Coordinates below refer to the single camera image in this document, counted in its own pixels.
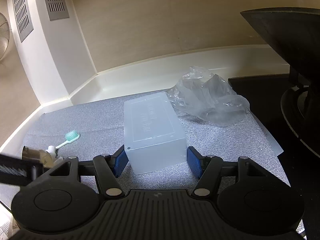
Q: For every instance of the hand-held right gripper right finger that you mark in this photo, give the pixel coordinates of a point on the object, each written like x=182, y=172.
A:
x=195, y=161

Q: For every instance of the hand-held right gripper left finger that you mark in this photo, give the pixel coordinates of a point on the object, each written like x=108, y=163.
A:
x=119, y=161

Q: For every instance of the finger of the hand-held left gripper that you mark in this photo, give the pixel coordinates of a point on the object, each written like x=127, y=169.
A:
x=15, y=170

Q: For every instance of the tan small bottle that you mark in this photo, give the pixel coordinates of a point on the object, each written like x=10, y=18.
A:
x=37, y=155

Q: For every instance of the translucent plastic box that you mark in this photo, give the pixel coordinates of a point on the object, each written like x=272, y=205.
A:
x=155, y=135

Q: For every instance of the white teal toothbrush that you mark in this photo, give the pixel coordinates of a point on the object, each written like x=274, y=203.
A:
x=72, y=135

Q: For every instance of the clear plastic bag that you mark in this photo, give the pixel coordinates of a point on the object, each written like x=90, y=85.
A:
x=212, y=97

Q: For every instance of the grey woven mat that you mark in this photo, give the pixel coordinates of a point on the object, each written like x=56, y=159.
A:
x=87, y=120

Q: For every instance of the black stove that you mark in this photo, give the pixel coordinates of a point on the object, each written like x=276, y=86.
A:
x=265, y=120

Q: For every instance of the large metal mesh strainer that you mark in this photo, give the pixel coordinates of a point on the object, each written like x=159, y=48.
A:
x=3, y=37

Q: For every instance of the metal vent grille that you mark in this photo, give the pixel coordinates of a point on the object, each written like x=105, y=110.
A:
x=21, y=10
x=55, y=0

